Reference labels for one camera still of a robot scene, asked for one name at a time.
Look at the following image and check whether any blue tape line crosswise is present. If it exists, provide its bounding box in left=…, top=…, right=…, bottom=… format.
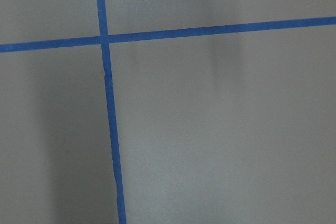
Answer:
left=1, top=16, right=335, bottom=53

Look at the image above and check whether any blue tape line lengthwise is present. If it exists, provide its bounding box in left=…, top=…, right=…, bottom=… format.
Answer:
left=97, top=0, right=127, bottom=223

